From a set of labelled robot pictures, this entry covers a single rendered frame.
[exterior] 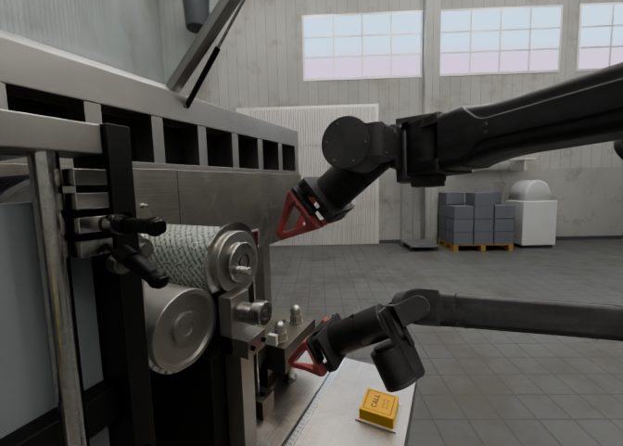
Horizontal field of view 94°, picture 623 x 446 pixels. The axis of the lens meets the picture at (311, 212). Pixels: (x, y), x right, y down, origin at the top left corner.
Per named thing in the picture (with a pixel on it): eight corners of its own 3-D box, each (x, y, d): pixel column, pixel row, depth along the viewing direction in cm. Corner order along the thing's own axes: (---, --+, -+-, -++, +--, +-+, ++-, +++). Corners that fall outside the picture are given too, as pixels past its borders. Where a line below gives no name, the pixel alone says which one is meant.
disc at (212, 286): (207, 314, 49) (203, 226, 48) (204, 313, 49) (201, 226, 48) (259, 287, 62) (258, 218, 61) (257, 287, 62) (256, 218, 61)
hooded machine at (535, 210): (535, 242, 639) (538, 179, 626) (556, 248, 581) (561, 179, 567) (502, 242, 641) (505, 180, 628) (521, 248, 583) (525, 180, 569)
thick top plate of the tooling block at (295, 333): (286, 375, 65) (285, 349, 64) (163, 337, 82) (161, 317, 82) (315, 339, 79) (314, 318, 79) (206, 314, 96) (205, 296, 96)
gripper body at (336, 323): (346, 344, 59) (377, 332, 55) (326, 375, 49) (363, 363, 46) (330, 314, 59) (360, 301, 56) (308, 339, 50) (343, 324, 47)
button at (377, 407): (393, 430, 58) (393, 419, 58) (359, 418, 61) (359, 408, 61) (399, 405, 64) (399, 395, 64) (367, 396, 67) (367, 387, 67)
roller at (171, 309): (156, 389, 40) (148, 305, 39) (57, 349, 51) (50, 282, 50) (218, 345, 51) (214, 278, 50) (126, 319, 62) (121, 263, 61)
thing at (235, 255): (260, 265, 59) (238, 291, 53) (251, 264, 59) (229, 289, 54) (248, 234, 55) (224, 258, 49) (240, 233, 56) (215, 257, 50)
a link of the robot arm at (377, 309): (387, 298, 52) (377, 305, 47) (406, 336, 50) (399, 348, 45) (355, 312, 55) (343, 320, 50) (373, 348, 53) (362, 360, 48)
